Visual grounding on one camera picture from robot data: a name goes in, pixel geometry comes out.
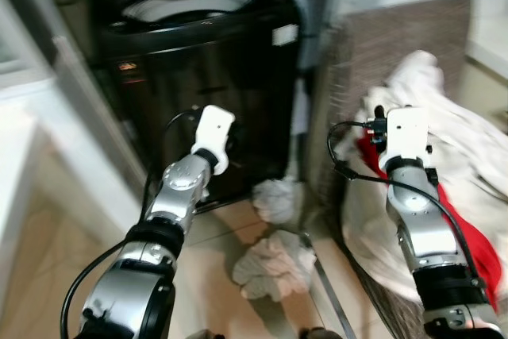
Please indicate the red garment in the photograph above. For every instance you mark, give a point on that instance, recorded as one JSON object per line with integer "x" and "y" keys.
{"x": 476, "y": 244}

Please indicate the large crumpled white cloth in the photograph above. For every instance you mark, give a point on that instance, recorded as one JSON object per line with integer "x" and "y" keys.
{"x": 274, "y": 266}

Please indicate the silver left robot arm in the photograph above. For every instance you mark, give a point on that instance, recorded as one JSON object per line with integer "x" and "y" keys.
{"x": 178, "y": 188}

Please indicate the large white bed sheet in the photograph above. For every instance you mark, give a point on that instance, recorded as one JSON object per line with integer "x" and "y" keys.
{"x": 468, "y": 156}

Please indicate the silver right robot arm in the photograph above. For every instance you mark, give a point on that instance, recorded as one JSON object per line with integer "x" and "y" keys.
{"x": 425, "y": 228}

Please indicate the small crumpled white cloth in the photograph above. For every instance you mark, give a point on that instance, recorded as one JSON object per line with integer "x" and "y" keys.
{"x": 275, "y": 200}

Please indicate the brown woven laundry basket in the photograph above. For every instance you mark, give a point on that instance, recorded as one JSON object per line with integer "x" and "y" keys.
{"x": 397, "y": 37}

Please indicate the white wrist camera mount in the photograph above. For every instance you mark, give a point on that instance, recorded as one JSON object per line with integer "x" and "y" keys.
{"x": 213, "y": 129}
{"x": 407, "y": 134}

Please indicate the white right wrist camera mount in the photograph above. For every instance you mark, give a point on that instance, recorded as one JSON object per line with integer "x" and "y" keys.
{"x": 407, "y": 134}

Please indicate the white washer label sticker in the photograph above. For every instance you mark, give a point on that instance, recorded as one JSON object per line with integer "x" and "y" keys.
{"x": 285, "y": 35}

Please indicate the metal floor rail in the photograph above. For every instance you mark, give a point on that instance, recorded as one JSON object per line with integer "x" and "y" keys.
{"x": 325, "y": 283}

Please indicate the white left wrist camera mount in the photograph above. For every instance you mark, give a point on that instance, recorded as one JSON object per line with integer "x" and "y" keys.
{"x": 213, "y": 129}

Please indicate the black top-load washing machine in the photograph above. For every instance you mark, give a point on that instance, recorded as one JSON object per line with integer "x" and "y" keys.
{"x": 198, "y": 61}

